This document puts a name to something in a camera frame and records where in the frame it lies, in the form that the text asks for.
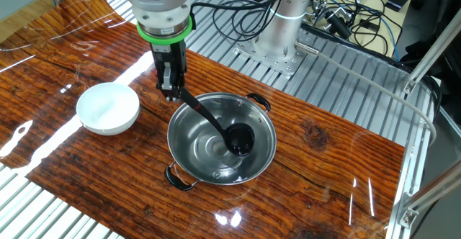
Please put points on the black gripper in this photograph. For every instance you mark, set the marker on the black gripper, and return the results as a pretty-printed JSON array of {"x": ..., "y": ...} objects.
[{"x": 169, "y": 52}]

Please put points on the black plastic ladle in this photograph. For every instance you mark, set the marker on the black plastic ladle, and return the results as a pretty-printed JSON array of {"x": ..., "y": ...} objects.
[{"x": 239, "y": 138}]

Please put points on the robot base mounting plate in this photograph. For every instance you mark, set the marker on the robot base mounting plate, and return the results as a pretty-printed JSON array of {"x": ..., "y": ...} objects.
[{"x": 284, "y": 66}]

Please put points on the white ceramic bowl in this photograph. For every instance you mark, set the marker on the white ceramic bowl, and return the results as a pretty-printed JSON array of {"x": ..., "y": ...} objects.
[{"x": 108, "y": 109}]

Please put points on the black cylindrical device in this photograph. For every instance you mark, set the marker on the black cylindrical device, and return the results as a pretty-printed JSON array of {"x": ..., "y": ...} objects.
[{"x": 338, "y": 24}]

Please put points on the glossy wood-grain mat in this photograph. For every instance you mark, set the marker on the glossy wood-grain mat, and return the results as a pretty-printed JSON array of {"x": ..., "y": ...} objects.
[{"x": 324, "y": 181}]

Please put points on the beige wooden desk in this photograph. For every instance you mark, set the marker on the beige wooden desk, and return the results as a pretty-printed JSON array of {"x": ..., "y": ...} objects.
[{"x": 376, "y": 1}]

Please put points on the black rectangular box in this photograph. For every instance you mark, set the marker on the black rectangular box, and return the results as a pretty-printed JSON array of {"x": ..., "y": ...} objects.
[{"x": 398, "y": 0}]

